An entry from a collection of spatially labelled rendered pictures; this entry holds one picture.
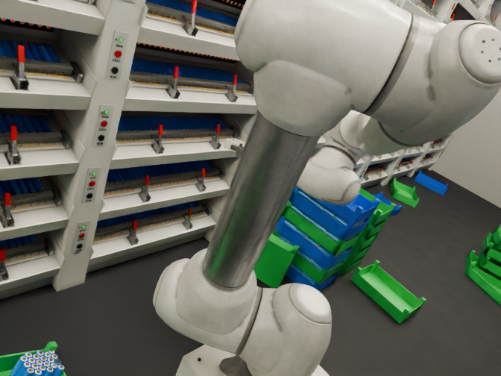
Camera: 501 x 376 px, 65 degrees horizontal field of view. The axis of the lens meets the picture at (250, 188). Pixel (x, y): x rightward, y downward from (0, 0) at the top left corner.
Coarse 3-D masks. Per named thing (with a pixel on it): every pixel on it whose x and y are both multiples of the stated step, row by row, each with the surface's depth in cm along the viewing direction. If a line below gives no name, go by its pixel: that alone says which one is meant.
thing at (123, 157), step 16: (240, 128) 161; (176, 144) 137; (192, 144) 143; (208, 144) 148; (112, 160) 115; (128, 160) 120; (144, 160) 125; (160, 160) 131; (176, 160) 137; (192, 160) 143
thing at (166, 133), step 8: (120, 136) 121; (128, 136) 123; (136, 136) 126; (144, 136) 128; (168, 136) 136; (176, 136) 139; (184, 136) 142; (192, 136) 145; (200, 136) 146; (208, 136) 151
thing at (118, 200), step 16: (208, 160) 174; (112, 176) 134; (128, 176) 139; (144, 176) 143; (160, 176) 146; (176, 176) 151; (192, 176) 157; (208, 176) 164; (224, 176) 169; (112, 192) 131; (128, 192) 134; (144, 192) 137; (160, 192) 144; (176, 192) 148; (192, 192) 154; (208, 192) 159; (224, 192) 170; (112, 208) 127; (128, 208) 132; (144, 208) 138
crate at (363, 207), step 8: (320, 200) 164; (360, 200) 173; (368, 200) 171; (376, 200) 167; (328, 208) 162; (336, 208) 159; (344, 208) 157; (352, 208) 170; (360, 208) 153; (368, 208) 171; (344, 216) 158; (352, 216) 156; (360, 216) 158; (368, 216) 168; (352, 224) 156
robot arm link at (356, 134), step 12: (348, 120) 100; (360, 120) 84; (372, 120) 62; (336, 132) 103; (348, 132) 99; (360, 132) 71; (372, 132) 63; (384, 132) 58; (324, 144) 106; (336, 144) 103; (348, 144) 101; (360, 144) 71; (372, 144) 66; (384, 144) 62; (396, 144) 59; (360, 156) 104
